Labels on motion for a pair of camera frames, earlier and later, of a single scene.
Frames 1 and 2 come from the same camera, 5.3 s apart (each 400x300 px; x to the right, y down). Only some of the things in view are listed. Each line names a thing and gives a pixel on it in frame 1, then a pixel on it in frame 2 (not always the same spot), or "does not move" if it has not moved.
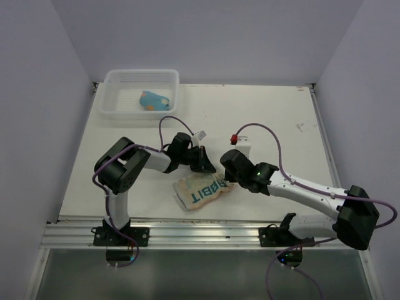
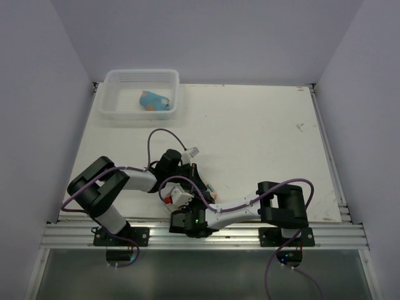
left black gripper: (202, 164) → (193, 174)
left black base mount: (105, 235) does not move
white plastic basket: (122, 90) does not move
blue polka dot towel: (152, 101) does not move
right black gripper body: (233, 179) → (189, 208)
